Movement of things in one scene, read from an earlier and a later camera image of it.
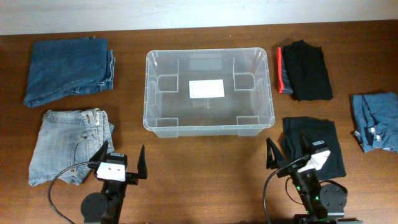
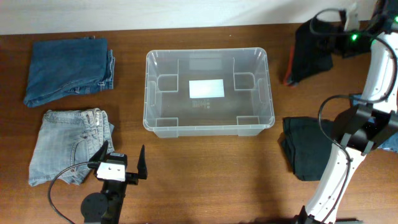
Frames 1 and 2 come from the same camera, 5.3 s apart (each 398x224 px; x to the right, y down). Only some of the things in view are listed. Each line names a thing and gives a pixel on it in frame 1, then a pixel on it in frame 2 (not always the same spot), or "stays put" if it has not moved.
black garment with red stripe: [302, 71] to [310, 51]
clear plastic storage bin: [208, 93] stays put
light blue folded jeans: [68, 138] stays put
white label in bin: [206, 89] stays put
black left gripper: [130, 177] stays put
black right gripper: [270, 162] to [337, 45]
